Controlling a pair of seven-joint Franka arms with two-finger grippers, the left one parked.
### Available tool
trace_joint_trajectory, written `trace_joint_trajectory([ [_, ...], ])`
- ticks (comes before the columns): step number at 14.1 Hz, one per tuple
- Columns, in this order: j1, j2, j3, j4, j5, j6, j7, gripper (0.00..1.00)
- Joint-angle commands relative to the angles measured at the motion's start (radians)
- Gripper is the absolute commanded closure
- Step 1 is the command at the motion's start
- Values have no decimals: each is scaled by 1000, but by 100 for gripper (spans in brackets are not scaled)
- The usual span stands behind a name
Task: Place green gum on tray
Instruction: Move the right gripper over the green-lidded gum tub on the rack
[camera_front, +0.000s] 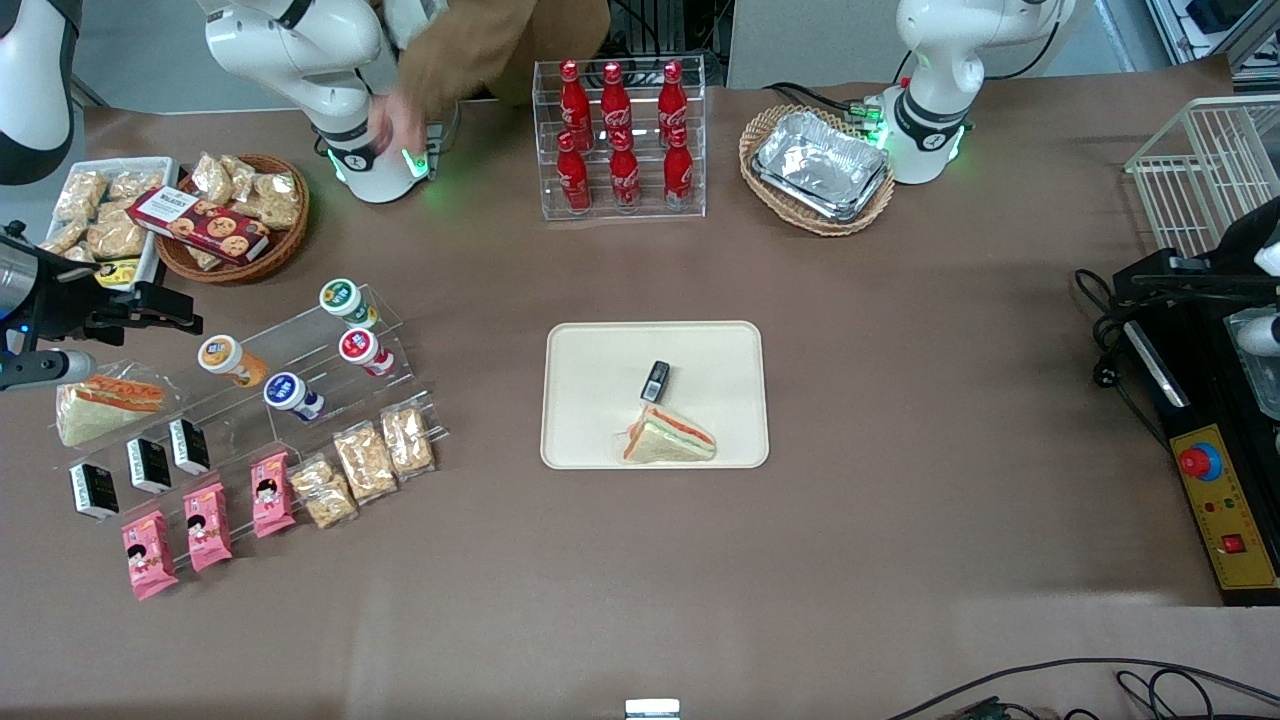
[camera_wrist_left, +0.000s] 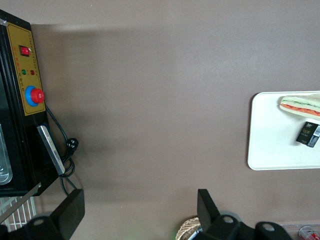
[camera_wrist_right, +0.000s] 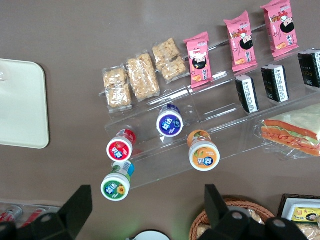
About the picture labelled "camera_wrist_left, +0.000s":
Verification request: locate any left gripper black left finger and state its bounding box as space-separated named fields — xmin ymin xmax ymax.
xmin=23 ymin=188 xmax=86 ymax=240

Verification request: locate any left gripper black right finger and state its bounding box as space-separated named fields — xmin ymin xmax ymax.
xmin=196 ymin=188 xmax=242 ymax=240

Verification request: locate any shiny metal tray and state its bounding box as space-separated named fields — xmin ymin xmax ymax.
xmin=0 ymin=122 xmax=13 ymax=186

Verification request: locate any cream plastic tray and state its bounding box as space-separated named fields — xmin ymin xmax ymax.
xmin=247 ymin=91 xmax=320 ymax=171

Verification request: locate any black gum box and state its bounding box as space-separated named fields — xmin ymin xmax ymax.
xmin=295 ymin=121 xmax=320 ymax=148

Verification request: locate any round wicker basket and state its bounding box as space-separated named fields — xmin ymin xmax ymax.
xmin=175 ymin=216 xmax=205 ymax=240

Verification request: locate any black sealing machine yellow panel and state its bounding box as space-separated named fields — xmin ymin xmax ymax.
xmin=0 ymin=8 xmax=59 ymax=198

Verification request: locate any clear acrylic bottle rack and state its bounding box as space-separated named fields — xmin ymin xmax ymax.
xmin=279 ymin=221 xmax=320 ymax=240

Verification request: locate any red cola bottle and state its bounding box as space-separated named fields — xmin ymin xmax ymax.
xmin=298 ymin=224 xmax=320 ymax=240

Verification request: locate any red emergency stop button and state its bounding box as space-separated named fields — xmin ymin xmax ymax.
xmin=24 ymin=85 xmax=46 ymax=107

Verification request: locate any wrapped triangle sandwich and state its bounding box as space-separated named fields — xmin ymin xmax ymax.
xmin=279 ymin=92 xmax=320 ymax=121

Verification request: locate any white wire basket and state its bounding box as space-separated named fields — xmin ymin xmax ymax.
xmin=0 ymin=196 xmax=38 ymax=233

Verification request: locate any silver machine handle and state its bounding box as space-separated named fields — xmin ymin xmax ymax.
xmin=36 ymin=124 xmax=66 ymax=176

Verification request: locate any black power cable with plug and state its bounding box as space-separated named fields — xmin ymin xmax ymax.
xmin=44 ymin=104 xmax=79 ymax=197

